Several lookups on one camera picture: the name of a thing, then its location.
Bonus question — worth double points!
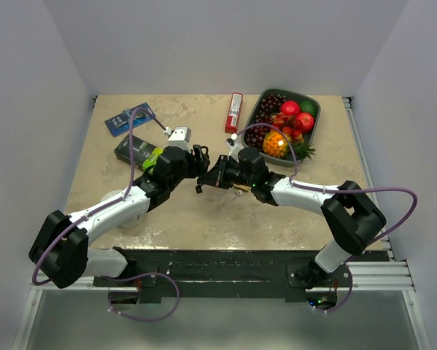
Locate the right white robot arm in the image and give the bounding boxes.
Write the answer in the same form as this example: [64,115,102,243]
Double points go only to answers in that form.
[196,148,386,287]

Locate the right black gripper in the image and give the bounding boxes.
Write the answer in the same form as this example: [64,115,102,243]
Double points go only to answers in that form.
[201,154,256,189]

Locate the brass padlock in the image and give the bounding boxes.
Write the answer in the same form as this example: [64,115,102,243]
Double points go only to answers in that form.
[233,184,250,192]

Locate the red rectangular box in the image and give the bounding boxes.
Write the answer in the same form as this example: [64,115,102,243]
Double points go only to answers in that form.
[225,93,243,134]

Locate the grey fruit tray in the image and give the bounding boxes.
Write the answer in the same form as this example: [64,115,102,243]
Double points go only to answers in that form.
[242,88,321,167]

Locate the blue blister pack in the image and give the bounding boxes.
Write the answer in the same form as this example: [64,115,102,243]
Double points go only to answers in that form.
[104,103,155,137]

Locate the dark red grapes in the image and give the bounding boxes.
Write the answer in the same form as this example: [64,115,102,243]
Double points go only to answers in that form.
[244,94,287,150]

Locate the red apple lower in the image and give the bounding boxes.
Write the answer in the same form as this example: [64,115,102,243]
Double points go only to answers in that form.
[296,112,314,133]

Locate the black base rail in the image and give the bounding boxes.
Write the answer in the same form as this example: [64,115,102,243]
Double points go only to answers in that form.
[31,248,416,303]

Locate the black padlock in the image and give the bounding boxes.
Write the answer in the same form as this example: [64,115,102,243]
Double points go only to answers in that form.
[199,146,210,174]

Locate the red apple upper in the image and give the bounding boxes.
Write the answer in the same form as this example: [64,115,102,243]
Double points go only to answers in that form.
[280,101,301,116]

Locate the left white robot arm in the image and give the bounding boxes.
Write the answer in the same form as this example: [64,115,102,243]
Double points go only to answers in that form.
[29,144,210,289]

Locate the green lime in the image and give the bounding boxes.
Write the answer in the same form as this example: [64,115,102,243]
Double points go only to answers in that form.
[299,101,317,117]

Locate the red leafy fruit cluster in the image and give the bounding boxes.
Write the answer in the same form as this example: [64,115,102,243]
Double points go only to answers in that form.
[271,113,303,143]

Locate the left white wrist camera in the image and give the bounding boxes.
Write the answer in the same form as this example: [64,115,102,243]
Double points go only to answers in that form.
[163,126,191,152]

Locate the purple cable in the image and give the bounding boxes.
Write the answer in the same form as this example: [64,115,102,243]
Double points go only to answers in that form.
[231,122,419,314]
[31,106,181,322]

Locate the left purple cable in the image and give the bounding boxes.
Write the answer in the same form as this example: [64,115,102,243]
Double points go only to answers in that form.
[31,106,181,322]

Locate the red apple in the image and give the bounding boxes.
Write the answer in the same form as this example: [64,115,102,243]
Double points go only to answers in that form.
[296,112,314,133]
[280,101,301,116]

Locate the orange toy pineapple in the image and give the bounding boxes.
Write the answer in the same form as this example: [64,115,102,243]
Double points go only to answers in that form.
[262,130,316,160]

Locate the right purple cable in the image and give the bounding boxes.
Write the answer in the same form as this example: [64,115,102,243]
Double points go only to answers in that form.
[231,122,419,314]

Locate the green black product box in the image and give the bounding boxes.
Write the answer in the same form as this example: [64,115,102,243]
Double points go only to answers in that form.
[114,136,163,172]

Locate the white tape roll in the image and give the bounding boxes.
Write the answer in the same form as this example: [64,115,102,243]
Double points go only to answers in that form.
[101,190,143,229]

